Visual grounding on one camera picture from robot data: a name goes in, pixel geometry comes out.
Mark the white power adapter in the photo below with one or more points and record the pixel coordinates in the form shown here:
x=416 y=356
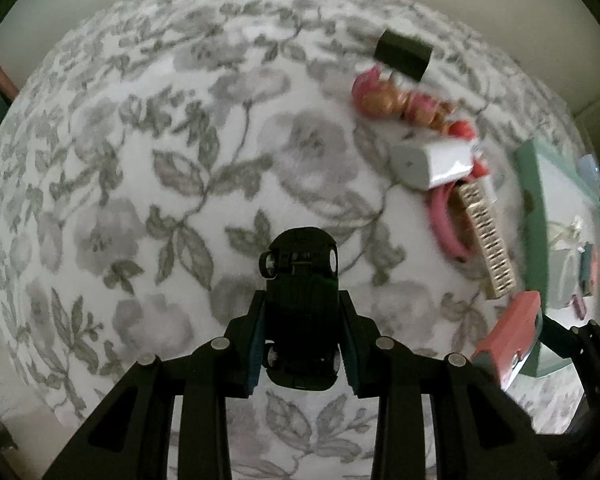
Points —
x=445 y=162

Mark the pink-haired doll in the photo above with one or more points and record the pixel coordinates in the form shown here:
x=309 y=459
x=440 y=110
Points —
x=385 y=100

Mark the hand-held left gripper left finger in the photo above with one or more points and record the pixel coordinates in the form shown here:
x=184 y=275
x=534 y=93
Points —
x=255 y=355

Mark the black toy car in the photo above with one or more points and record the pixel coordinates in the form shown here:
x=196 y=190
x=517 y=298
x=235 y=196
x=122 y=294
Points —
x=300 y=300

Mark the red white small toy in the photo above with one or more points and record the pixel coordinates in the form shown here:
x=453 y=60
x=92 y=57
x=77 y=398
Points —
x=461 y=130

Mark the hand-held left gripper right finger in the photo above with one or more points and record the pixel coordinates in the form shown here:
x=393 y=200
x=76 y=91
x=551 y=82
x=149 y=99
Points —
x=354 y=355

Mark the white device with light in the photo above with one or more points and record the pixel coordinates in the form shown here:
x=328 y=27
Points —
x=587 y=166

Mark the green-rimmed white box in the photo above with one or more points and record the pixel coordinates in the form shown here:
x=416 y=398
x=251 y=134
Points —
x=535 y=195

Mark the small black box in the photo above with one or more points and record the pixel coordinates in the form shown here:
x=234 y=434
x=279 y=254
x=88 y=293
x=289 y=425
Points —
x=402 y=55

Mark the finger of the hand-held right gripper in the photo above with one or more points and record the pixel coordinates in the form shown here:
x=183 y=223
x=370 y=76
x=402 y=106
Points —
x=597 y=355

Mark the grey floral blanket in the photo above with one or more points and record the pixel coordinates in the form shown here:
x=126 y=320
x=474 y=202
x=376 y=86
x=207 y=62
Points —
x=130 y=210

